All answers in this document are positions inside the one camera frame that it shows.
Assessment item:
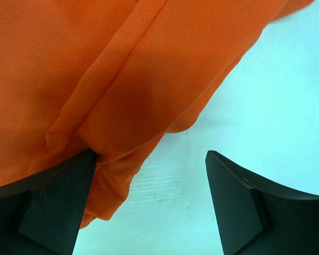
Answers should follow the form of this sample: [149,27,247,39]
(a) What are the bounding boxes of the orange t shirt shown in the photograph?
[0,1,310,227]

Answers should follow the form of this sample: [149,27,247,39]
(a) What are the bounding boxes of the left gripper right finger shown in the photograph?
[205,151,319,255]

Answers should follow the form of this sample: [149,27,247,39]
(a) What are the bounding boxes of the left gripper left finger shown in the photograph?
[0,150,97,255]

